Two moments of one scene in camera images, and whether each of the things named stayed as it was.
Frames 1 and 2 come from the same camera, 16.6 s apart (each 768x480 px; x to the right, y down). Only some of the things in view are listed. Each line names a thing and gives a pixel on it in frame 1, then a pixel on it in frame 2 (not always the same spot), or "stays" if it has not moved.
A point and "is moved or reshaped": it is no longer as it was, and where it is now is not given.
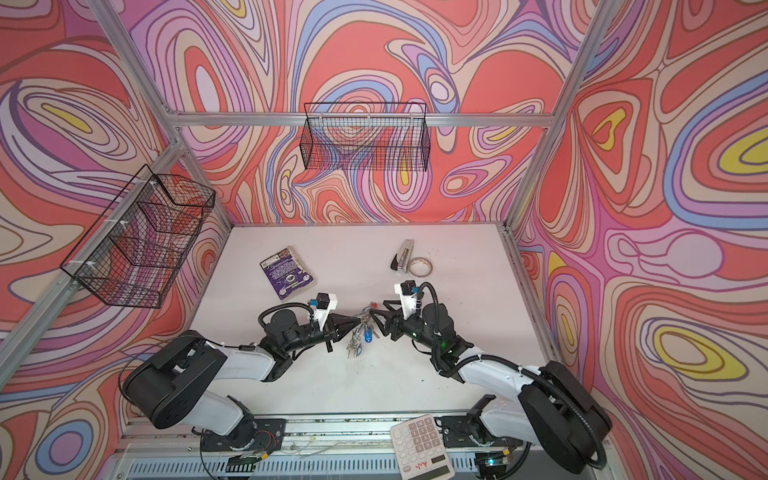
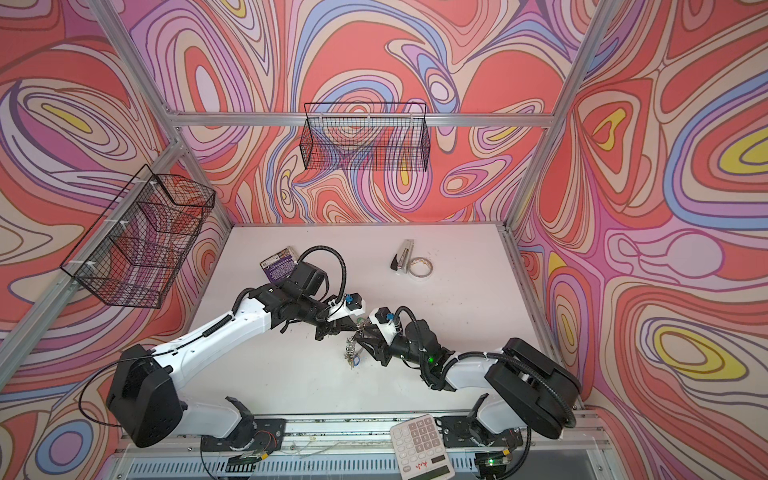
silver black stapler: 401,260 stays
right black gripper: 393,321 -> 379,351
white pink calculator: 419,451 stays
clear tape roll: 420,267 stays
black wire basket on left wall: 132,251 stays
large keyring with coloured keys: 366,329 is moved or reshaped
